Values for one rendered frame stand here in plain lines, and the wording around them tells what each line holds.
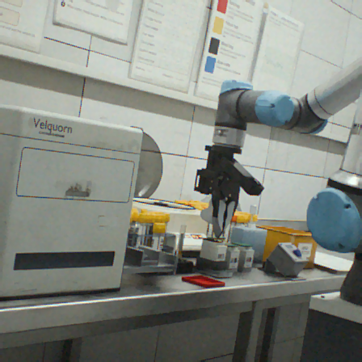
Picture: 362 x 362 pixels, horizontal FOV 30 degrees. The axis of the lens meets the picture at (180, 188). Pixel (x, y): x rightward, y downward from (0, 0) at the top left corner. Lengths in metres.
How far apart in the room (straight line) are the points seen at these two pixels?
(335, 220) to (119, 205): 0.39
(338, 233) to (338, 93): 0.37
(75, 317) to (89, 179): 0.23
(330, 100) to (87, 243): 0.65
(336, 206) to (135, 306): 0.41
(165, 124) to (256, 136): 0.56
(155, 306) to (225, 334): 1.52
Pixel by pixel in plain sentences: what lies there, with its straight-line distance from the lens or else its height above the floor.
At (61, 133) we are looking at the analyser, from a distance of 1.09.
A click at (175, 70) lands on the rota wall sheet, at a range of 2.25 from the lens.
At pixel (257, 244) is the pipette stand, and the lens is 1.79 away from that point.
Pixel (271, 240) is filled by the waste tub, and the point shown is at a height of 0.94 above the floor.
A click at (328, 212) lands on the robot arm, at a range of 1.26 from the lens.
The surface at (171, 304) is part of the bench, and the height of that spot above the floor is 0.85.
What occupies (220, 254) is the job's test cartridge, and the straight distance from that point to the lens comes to 1.56.
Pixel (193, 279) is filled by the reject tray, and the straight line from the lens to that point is 1.47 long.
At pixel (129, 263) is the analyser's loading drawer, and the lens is 1.31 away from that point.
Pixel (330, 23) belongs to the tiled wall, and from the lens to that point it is 3.14.
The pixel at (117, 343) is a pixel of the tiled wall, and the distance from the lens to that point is 2.28.
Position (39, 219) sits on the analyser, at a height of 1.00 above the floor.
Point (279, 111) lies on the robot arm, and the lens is 1.45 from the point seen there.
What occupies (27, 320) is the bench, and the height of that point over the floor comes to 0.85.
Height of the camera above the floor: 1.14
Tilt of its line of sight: 3 degrees down
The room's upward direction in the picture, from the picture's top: 9 degrees clockwise
